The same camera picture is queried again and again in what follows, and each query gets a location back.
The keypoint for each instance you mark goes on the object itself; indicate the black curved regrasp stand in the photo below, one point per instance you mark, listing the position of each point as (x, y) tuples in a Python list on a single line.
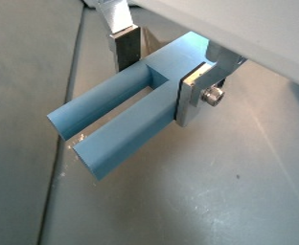
[(150, 42)]

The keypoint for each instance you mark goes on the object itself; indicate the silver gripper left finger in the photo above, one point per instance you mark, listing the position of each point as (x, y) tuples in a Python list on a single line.
[(123, 32)]

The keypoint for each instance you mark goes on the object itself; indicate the light blue square-circle object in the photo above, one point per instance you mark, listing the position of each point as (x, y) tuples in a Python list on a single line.
[(119, 138)]

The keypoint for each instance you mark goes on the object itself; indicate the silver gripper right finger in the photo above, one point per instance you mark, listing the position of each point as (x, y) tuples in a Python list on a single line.
[(201, 85)]

